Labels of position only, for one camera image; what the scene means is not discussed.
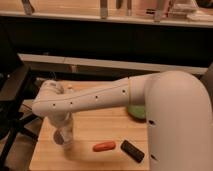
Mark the orange-red oblong object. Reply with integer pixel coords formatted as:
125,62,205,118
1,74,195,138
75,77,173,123
93,141,116,152

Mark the black tripod stand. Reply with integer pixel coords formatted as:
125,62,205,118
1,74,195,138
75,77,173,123
0,29,38,171

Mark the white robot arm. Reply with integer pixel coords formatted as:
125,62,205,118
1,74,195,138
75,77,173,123
32,71,213,171

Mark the black rectangular block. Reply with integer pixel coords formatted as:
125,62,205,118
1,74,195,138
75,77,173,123
120,140,145,163

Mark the long white shelf bar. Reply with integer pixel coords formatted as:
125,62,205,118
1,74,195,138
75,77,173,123
19,53,207,75

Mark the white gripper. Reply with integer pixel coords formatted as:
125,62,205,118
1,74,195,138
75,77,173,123
53,117,73,149

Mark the green round object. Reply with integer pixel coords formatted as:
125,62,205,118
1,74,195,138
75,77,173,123
127,106,146,120

